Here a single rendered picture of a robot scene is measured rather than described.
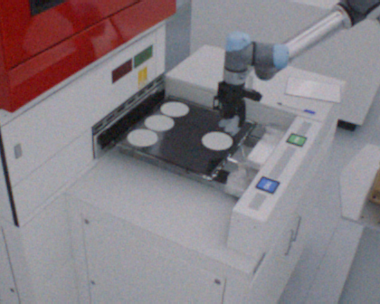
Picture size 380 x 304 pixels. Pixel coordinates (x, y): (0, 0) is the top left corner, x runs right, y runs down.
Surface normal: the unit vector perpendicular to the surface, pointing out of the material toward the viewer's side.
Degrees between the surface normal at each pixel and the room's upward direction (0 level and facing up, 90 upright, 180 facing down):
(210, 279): 90
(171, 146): 0
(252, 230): 90
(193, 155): 0
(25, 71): 90
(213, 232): 0
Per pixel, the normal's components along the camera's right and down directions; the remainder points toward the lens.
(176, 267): -0.54, 0.44
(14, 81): 0.84, 0.28
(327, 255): 0.00, -0.85
